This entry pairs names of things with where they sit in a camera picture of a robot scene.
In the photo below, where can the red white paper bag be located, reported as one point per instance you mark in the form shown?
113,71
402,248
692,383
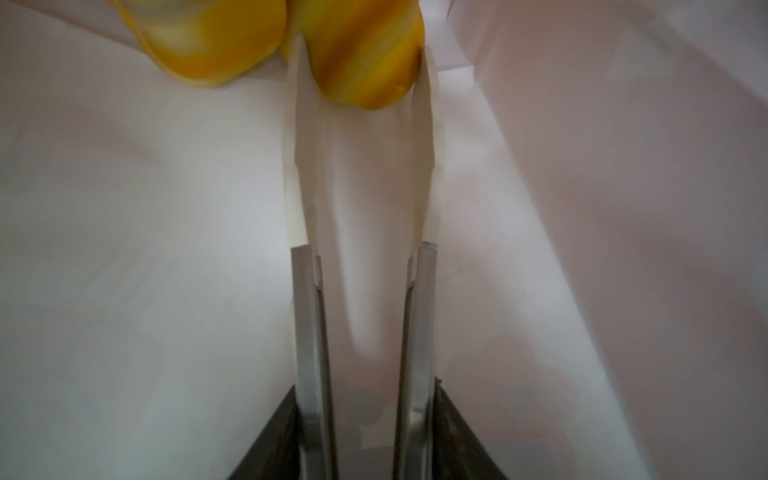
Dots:
601,281

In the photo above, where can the yellow shell fake bread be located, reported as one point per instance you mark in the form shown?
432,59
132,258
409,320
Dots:
365,53

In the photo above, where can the yellow ring fake bread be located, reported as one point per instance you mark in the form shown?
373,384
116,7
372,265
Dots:
205,43

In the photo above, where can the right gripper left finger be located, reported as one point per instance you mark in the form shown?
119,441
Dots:
274,455

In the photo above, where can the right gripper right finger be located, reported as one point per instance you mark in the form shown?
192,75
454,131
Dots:
457,452

